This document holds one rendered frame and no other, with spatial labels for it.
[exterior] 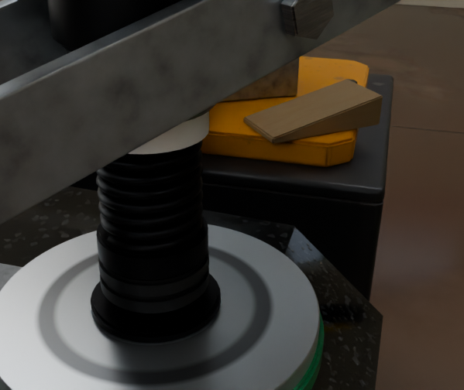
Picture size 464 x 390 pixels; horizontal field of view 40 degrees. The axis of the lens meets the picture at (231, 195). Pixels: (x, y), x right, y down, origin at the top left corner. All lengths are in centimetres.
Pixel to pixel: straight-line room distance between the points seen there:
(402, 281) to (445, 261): 21
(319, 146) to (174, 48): 70
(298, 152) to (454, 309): 112
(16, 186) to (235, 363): 17
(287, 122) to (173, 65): 71
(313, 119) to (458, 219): 155
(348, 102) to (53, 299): 70
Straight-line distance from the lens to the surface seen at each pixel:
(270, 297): 42
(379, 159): 103
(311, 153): 98
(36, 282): 45
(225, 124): 103
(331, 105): 103
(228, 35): 30
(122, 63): 27
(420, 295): 203
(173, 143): 33
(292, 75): 115
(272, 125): 99
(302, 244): 55
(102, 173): 36
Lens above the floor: 115
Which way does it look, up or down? 28 degrees down
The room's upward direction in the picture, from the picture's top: 1 degrees clockwise
